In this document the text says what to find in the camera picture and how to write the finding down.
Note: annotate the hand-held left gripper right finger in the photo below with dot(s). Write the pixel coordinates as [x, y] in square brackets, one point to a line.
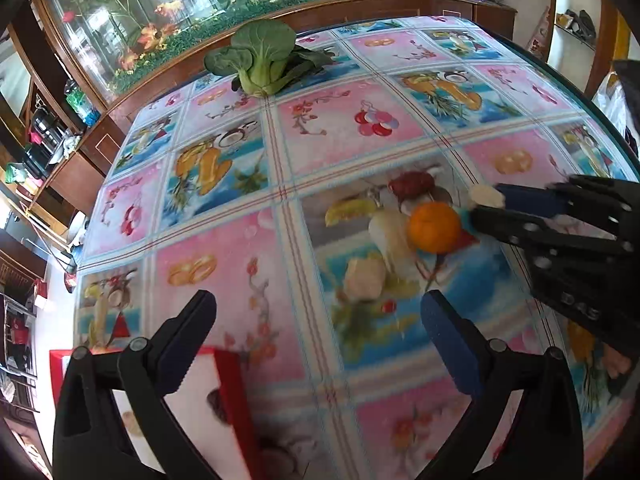
[447, 350]

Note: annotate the white basin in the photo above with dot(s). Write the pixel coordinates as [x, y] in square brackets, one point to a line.
[77, 225]

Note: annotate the green bag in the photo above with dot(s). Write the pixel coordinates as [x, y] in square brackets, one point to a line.
[15, 172]

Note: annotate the silver thermos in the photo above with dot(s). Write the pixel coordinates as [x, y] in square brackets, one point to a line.
[47, 127]

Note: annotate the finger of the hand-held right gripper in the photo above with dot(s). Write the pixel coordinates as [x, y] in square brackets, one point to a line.
[505, 222]
[530, 199]

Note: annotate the red-edged white tray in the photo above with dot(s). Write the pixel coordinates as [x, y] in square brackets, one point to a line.
[200, 430]

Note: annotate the orange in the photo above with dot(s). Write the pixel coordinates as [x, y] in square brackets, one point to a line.
[434, 227]

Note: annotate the flower-decorated glass partition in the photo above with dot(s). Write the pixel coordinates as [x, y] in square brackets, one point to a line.
[200, 0]

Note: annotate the bok choy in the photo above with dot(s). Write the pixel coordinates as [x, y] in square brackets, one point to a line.
[260, 67]

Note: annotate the broom with yellow stick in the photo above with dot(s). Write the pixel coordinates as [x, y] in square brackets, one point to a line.
[71, 272]

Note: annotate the wooden counter cabinet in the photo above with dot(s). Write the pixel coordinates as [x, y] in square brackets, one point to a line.
[75, 175]

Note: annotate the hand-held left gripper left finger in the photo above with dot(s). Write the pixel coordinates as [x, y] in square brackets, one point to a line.
[182, 355]

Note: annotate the fruit-print tablecloth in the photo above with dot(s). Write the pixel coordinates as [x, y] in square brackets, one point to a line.
[320, 125]

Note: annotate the white plastic bag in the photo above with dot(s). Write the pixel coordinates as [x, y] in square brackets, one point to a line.
[611, 102]

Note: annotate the red date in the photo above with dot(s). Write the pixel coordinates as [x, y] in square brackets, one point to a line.
[402, 186]
[424, 180]

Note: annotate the low wooden cabinet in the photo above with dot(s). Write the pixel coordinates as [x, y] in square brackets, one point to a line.
[495, 17]

